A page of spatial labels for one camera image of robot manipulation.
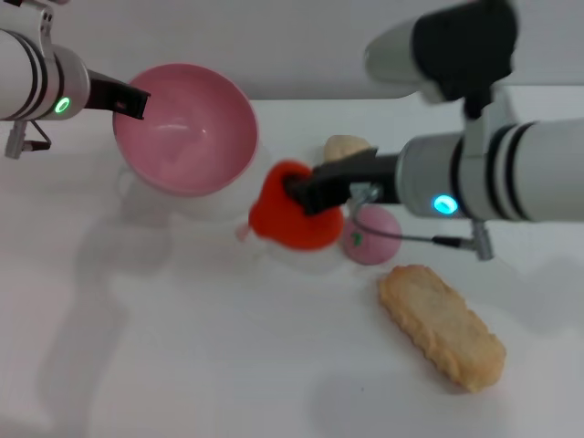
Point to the pink toy peach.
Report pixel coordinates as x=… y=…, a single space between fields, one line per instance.
x=376 y=242

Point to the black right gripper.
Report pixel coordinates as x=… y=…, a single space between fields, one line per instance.
x=381 y=175

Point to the orange toy fruit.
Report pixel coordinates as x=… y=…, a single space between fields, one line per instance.
x=278 y=223

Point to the long golden toy bread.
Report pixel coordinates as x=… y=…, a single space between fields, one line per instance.
x=438 y=324

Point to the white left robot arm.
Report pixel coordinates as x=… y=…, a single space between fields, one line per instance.
x=27 y=68

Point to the cream toy bun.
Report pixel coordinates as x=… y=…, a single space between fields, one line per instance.
x=347 y=145

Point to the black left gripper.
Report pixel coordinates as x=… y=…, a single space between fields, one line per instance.
x=102 y=93

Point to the pink plastic bowl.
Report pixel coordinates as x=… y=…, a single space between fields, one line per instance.
x=191 y=137

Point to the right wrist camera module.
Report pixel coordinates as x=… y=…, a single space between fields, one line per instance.
x=461 y=45

